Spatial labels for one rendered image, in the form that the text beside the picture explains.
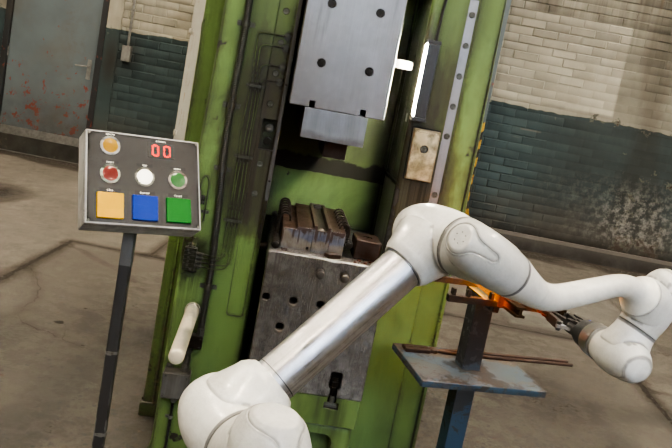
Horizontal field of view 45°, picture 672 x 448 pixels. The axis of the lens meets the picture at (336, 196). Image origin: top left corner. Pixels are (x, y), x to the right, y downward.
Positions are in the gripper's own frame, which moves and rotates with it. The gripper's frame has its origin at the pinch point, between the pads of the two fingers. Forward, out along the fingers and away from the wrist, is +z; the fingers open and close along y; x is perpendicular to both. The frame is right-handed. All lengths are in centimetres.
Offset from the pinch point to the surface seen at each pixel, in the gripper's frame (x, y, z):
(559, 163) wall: 2, 314, 552
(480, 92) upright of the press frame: 57, -13, 52
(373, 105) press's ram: 47, -51, 44
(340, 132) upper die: 37, -59, 45
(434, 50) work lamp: 67, -32, 51
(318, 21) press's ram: 69, -72, 48
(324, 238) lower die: 3, -58, 45
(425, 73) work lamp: 59, -33, 51
